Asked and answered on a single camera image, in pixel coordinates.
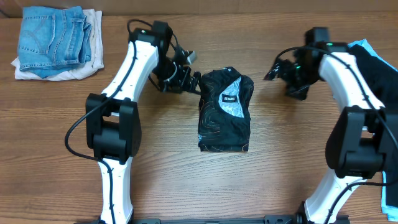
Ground black and light-blue garment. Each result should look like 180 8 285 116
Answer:
348 39 397 222

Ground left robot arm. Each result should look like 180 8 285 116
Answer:
85 21 200 223

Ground folded blue jeans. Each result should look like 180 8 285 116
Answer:
17 6 91 78

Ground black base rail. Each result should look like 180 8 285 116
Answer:
74 214 296 224

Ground black printed cycling jersey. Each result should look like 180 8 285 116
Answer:
198 67 254 152

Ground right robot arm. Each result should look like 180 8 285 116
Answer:
264 27 397 223

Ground folded white cloth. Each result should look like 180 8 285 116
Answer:
11 9 104 82

